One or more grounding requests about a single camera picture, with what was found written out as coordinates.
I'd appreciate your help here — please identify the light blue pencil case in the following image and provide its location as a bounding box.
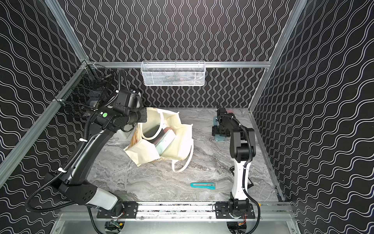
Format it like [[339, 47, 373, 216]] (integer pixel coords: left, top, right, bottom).
[[155, 129, 176, 155]]

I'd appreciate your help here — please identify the cream canvas tote bag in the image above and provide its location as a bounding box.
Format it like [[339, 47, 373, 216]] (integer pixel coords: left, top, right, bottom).
[[124, 107, 194, 173]]

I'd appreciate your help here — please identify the white wire mesh basket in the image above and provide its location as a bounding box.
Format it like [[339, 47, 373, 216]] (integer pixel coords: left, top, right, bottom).
[[140, 60, 206, 86]]

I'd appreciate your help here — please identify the dark grey book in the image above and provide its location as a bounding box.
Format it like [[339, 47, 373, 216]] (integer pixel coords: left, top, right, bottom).
[[143, 124, 167, 144]]

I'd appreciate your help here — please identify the black card with brown items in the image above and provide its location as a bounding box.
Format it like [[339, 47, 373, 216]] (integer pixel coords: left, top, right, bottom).
[[230, 166, 254, 190]]

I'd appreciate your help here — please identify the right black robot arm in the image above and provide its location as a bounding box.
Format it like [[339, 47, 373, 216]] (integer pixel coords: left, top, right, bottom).
[[212, 108, 260, 219]]

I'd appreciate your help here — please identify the teal utility knife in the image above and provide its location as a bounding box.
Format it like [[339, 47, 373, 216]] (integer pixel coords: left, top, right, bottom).
[[190, 182, 216, 190]]

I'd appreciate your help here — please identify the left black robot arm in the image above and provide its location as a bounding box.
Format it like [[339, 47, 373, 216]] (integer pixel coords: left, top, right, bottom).
[[25, 69, 147, 217]]

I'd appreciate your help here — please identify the black wire basket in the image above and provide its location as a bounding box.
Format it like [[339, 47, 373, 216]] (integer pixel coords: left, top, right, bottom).
[[58, 64, 117, 119]]

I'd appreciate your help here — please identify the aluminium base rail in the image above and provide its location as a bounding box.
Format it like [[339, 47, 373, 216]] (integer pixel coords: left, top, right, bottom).
[[59, 201, 293, 222]]

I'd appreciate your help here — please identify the teal translucent pencil case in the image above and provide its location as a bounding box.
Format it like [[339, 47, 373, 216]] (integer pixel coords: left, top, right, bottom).
[[212, 115, 231, 141]]

